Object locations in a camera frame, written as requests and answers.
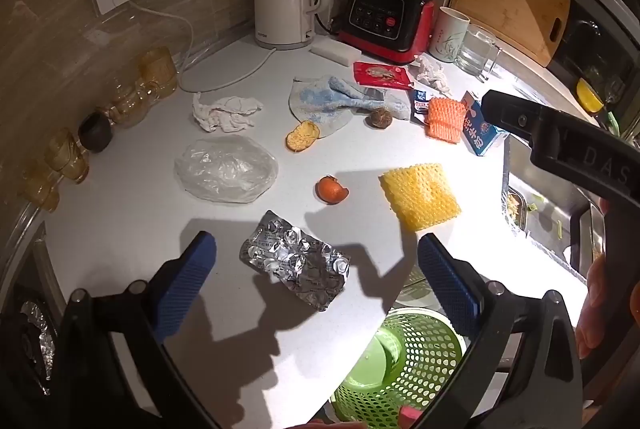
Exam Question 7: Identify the brown fruit pit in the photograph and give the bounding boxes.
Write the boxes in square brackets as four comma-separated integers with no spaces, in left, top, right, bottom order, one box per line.
[367,107,395,129]

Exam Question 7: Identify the green perforated plastic basket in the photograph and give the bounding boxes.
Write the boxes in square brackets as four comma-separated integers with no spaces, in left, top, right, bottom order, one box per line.
[330,306,468,429]

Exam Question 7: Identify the person's right hand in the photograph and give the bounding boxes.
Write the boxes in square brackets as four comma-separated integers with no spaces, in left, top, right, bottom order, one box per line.
[575,253,615,360]

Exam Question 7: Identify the orange foam fruit net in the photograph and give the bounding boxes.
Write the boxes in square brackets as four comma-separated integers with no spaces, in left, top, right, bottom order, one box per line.
[425,97,468,145]

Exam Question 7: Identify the dark round jar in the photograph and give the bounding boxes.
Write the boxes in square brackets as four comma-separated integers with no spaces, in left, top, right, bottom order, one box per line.
[77,110,113,155]

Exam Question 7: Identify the clear plastic bag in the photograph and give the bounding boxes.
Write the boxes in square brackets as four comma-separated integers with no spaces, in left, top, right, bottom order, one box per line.
[174,135,279,203]

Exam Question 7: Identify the black power cable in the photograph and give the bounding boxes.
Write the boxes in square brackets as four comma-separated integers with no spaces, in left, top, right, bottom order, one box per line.
[312,0,353,36]

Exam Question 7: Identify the wooden cutting board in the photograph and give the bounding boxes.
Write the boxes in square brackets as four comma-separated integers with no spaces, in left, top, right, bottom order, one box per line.
[446,0,572,68]

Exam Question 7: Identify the amber glass cup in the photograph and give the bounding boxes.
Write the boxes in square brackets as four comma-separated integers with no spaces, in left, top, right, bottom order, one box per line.
[138,46,179,99]
[45,128,92,186]
[19,158,62,214]
[106,78,152,129]

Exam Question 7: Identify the silver blister pack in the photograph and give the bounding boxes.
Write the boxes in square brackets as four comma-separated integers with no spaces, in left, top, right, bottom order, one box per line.
[239,210,352,312]

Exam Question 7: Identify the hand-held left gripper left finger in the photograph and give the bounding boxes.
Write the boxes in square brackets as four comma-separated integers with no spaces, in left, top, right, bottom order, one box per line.
[55,231,218,429]

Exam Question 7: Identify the aluminium foil sheet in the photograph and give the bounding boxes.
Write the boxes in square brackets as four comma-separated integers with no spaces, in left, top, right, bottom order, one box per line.
[19,300,57,396]

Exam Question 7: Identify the stainless steel sink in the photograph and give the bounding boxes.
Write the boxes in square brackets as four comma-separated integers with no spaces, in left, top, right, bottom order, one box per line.
[501,74,640,282]

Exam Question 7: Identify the small orange peel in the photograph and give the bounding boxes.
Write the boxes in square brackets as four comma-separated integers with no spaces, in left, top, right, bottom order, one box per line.
[315,176,351,206]

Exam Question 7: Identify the red snack packet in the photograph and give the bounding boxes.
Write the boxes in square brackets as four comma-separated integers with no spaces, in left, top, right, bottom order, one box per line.
[352,61,413,90]

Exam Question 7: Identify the large orange peel piece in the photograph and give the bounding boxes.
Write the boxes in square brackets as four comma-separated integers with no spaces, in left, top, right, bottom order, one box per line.
[285,120,321,154]

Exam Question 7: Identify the blue white carton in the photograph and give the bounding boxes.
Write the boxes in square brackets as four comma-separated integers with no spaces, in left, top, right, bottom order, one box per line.
[460,90,510,157]

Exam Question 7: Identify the metal food scrap container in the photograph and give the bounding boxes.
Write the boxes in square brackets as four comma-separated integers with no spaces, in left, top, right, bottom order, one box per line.
[504,188,532,237]

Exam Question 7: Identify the white cup with plant print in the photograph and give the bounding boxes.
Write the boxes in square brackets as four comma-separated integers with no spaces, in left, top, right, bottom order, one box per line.
[429,6,471,62]

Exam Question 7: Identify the clear glass mug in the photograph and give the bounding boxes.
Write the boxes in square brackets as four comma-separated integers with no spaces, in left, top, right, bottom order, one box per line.
[454,24,503,82]

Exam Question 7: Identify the yellow foam fruit net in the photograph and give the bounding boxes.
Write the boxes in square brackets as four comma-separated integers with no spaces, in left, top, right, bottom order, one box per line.
[378,162,462,232]

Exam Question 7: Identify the white tissue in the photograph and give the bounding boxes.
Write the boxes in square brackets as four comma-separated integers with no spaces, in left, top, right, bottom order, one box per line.
[192,92,264,133]
[409,55,453,97]

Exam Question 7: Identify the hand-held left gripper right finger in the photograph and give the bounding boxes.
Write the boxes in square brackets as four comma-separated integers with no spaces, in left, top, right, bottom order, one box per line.
[417,233,583,429]

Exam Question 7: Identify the blue white cloth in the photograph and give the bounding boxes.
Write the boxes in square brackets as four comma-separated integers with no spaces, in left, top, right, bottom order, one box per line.
[288,74,412,139]

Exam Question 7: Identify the small blue sachet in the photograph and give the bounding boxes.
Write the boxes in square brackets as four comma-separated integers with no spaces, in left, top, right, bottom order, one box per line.
[409,88,433,125]

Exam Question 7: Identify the yellow bowl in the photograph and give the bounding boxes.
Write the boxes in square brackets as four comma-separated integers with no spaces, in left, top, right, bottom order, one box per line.
[575,78,610,113]

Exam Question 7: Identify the white power cable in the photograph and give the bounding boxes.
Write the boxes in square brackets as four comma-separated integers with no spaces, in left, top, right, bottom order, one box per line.
[127,2,278,94]

